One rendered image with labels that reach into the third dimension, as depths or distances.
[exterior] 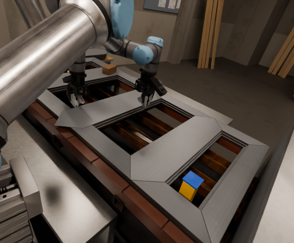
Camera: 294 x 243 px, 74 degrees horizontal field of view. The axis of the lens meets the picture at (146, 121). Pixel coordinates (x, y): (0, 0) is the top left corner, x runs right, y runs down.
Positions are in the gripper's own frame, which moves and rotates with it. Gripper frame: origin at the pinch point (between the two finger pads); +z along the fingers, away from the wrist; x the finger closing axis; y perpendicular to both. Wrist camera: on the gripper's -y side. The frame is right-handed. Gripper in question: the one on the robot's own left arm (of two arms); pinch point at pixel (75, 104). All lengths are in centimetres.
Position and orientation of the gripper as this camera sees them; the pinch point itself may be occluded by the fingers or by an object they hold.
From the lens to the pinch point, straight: 112.2
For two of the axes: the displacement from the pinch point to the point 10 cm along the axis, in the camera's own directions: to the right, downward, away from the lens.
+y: 7.4, 4.7, -4.7
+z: -1.8, 8.2, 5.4
